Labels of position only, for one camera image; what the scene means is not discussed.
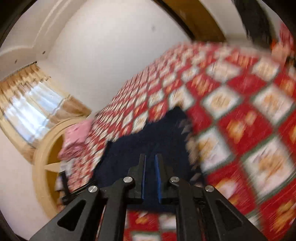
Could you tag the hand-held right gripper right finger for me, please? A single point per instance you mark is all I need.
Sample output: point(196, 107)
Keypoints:
point(158, 176)

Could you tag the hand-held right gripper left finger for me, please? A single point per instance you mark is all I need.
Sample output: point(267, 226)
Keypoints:
point(143, 176)

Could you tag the navy patterned knit sweater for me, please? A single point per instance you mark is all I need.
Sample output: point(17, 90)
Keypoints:
point(148, 139)

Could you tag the pink folded quilt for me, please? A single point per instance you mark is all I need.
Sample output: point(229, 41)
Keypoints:
point(76, 139)

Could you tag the cream and wood headboard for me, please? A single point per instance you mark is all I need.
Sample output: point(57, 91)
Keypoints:
point(44, 162)

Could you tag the red checkered printed bedspread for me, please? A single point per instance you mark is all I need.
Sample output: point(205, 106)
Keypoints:
point(242, 104)

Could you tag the beige patterned curtain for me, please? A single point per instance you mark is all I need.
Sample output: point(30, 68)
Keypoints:
point(27, 109)

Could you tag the brown wooden door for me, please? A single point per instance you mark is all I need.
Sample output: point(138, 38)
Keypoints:
point(198, 16)

